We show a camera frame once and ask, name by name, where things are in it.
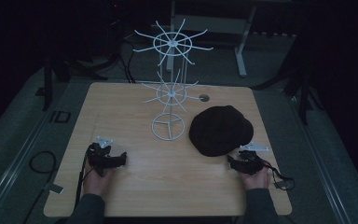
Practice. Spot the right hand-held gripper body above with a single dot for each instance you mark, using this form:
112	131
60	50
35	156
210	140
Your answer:
251	161

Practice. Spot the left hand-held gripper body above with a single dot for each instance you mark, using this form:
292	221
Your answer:
101	155

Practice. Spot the black hat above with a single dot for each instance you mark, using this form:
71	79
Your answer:
219	130

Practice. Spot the person's right hand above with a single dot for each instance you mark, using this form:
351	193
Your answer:
256	180

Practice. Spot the person's left hand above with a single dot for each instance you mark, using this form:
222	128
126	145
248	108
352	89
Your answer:
95	182

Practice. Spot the grey tape piece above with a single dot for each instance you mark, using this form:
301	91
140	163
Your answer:
56	188

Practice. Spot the black metal stand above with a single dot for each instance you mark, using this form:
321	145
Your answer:
304	93
47	84

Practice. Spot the white metal desk frame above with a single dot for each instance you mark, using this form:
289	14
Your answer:
241	53

